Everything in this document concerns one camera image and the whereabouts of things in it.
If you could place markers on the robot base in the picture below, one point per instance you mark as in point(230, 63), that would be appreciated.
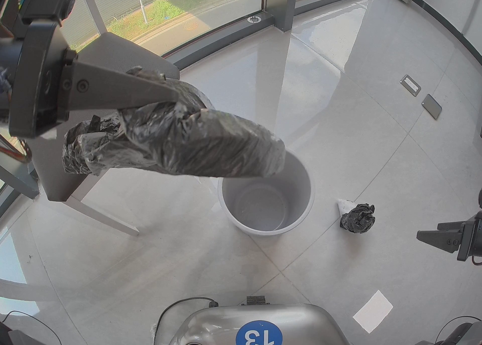
point(226, 321)

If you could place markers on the grey chair with white legs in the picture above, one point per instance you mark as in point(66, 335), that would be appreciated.
point(113, 53)

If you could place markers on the black plastic bag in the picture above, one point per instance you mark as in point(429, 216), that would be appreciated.
point(207, 140)

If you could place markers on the white trash bin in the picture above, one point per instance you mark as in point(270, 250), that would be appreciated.
point(263, 204)

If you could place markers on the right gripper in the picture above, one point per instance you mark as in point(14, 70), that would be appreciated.
point(470, 238)

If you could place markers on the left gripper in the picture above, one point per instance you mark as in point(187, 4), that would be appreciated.
point(35, 83)

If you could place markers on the crumpled white paper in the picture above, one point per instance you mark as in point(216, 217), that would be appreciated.
point(343, 206)

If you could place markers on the crumpled black plastic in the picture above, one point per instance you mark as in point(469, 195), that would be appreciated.
point(357, 219)

